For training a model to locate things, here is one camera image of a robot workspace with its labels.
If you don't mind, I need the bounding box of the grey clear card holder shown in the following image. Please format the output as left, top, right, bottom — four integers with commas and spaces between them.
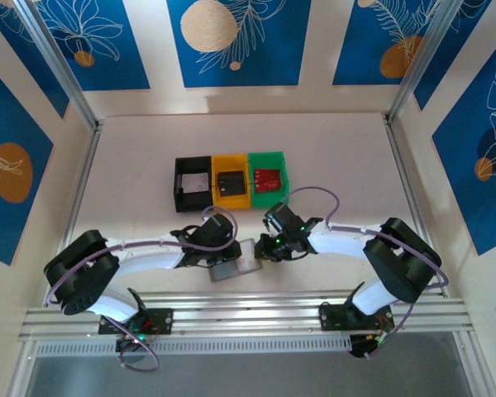
208, 237, 265, 283

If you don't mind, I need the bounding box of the white blossom VIP card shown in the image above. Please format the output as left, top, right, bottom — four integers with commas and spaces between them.
237, 239, 260, 272

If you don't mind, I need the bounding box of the red card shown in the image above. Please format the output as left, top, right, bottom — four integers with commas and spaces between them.
252, 167, 283, 194

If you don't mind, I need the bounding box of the black card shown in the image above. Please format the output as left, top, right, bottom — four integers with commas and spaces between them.
217, 170, 249, 196

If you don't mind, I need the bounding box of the yellow plastic bin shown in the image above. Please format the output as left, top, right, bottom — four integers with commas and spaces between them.
210, 153, 252, 211

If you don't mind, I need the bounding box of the green plastic bin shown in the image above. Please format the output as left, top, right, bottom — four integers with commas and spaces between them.
247, 151, 291, 208

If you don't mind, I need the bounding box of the black plastic bin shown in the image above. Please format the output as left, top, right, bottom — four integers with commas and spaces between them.
174, 155, 214, 213

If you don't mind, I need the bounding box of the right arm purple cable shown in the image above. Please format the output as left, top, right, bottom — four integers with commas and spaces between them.
284, 186, 451, 360

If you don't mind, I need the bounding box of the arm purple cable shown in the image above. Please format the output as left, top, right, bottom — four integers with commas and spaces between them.
284, 186, 451, 360
45, 205, 237, 373

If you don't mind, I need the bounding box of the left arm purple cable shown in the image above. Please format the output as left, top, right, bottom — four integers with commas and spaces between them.
45, 205, 237, 373

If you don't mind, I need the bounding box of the aluminium mounting rail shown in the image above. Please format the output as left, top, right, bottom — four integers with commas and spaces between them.
18, 291, 475, 342

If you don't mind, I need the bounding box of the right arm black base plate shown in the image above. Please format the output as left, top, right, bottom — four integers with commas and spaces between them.
317, 304, 396, 332

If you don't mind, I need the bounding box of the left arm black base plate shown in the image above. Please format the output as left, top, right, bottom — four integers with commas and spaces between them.
98, 308, 174, 336

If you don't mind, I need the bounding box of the white slotted cable duct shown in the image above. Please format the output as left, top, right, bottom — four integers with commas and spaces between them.
35, 337, 352, 356

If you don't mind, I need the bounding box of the aluminium table side rail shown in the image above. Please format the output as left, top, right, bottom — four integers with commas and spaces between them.
45, 122, 104, 307
383, 115, 447, 297

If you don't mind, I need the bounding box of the aluminium frame post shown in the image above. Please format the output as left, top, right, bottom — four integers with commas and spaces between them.
14, 0, 101, 130
386, 0, 466, 125

